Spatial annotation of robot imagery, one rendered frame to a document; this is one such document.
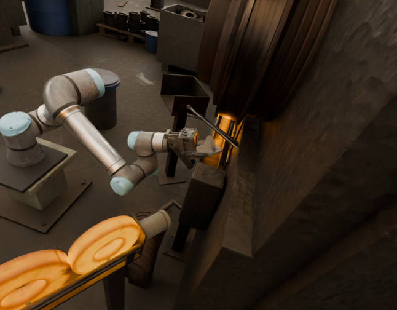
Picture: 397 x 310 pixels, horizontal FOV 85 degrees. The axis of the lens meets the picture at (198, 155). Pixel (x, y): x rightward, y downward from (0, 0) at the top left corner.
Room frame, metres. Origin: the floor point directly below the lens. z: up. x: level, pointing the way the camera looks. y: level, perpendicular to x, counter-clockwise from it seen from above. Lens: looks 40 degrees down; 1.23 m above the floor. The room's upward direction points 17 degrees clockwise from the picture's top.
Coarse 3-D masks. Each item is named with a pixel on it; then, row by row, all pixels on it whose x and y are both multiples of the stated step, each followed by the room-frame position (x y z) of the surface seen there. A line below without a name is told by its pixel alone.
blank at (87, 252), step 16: (112, 224) 0.23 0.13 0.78; (128, 224) 0.25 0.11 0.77; (80, 240) 0.19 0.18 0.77; (96, 240) 0.19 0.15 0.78; (112, 240) 0.22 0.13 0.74; (128, 240) 0.25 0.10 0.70; (80, 256) 0.16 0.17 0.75; (96, 256) 0.20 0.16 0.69; (112, 256) 0.21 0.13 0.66; (80, 272) 0.16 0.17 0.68
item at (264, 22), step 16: (256, 0) 0.49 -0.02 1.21; (272, 0) 0.49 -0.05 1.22; (256, 16) 0.48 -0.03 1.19; (272, 16) 0.48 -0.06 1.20; (240, 32) 0.46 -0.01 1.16; (256, 32) 0.47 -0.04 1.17; (272, 32) 0.47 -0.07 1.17; (240, 48) 0.47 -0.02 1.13; (256, 48) 0.46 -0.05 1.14; (240, 64) 0.46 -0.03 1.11; (256, 64) 0.46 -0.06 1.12; (224, 80) 0.46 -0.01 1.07; (240, 80) 0.47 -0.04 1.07; (224, 96) 0.48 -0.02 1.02; (240, 96) 0.48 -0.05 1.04; (224, 112) 0.52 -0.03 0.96; (240, 112) 0.50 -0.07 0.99
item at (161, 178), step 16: (176, 80) 1.28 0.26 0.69; (192, 80) 1.33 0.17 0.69; (176, 96) 1.01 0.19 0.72; (192, 96) 1.30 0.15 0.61; (208, 96) 1.13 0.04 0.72; (176, 112) 1.02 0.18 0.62; (192, 112) 1.07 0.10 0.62; (176, 128) 1.12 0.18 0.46; (176, 160) 1.14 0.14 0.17; (160, 176) 1.10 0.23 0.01; (176, 176) 1.15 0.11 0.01
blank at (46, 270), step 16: (32, 256) 0.13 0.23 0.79; (48, 256) 0.14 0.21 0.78; (64, 256) 0.16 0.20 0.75; (0, 272) 0.09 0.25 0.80; (16, 272) 0.10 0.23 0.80; (32, 272) 0.11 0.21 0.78; (48, 272) 0.12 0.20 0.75; (64, 272) 0.14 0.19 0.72; (0, 288) 0.08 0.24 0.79; (16, 288) 0.09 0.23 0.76; (32, 288) 0.11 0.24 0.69; (48, 288) 0.11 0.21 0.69; (0, 304) 0.06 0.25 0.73; (16, 304) 0.08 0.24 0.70
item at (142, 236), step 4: (132, 216) 0.30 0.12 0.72; (136, 220) 0.29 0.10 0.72; (140, 224) 0.29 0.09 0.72; (140, 228) 0.28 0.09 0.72; (140, 232) 0.27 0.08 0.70; (144, 232) 0.27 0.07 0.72; (140, 236) 0.27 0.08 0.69; (144, 236) 0.26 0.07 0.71; (136, 240) 0.27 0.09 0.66; (140, 240) 0.27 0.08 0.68; (144, 240) 0.26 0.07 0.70; (136, 244) 0.27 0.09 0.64; (144, 244) 0.26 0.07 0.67; (140, 252) 0.26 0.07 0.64; (140, 256) 0.25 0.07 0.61
